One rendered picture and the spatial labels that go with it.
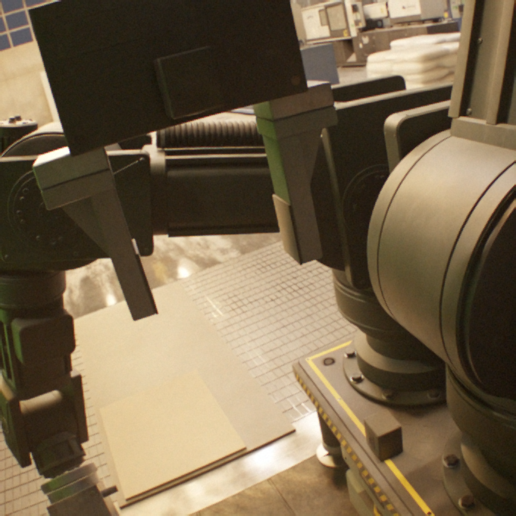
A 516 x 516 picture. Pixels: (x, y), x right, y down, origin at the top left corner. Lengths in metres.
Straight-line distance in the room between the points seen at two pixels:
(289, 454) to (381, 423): 0.72
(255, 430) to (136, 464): 0.45
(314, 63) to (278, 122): 8.23
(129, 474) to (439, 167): 1.54
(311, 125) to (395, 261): 0.25
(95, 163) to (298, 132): 0.20
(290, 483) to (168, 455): 0.46
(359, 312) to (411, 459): 0.35
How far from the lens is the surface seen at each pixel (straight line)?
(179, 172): 0.98
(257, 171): 1.00
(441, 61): 6.75
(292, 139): 0.52
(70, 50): 0.44
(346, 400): 1.34
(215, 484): 1.79
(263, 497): 1.71
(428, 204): 0.65
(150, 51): 0.45
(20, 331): 1.10
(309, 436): 1.86
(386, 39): 13.38
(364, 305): 1.16
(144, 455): 1.96
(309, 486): 1.71
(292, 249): 0.57
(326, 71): 8.84
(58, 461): 1.32
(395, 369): 1.28
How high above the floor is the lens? 1.30
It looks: 23 degrees down
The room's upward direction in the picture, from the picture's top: 13 degrees counter-clockwise
